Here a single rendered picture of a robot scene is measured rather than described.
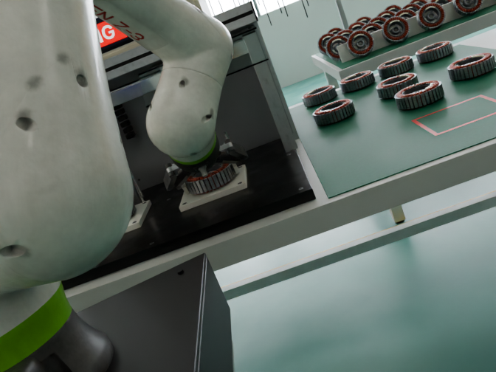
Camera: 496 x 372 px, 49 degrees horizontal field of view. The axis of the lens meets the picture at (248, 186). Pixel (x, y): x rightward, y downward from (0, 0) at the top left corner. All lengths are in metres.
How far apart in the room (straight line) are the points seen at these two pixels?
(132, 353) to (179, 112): 0.39
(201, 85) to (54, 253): 0.51
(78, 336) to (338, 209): 0.55
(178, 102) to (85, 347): 0.41
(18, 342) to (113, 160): 0.21
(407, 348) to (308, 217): 0.93
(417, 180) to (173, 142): 0.43
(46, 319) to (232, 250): 0.50
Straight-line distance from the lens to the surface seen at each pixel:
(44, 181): 0.38
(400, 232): 2.06
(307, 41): 7.62
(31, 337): 0.54
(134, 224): 1.19
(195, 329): 0.54
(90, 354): 0.57
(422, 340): 1.84
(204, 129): 0.84
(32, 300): 0.54
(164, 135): 0.84
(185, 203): 1.17
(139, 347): 0.58
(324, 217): 0.97
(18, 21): 0.43
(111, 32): 1.32
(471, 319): 1.87
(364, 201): 0.98
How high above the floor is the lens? 1.09
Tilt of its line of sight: 16 degrees down
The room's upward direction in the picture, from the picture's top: 22 degrees counter-clockwise
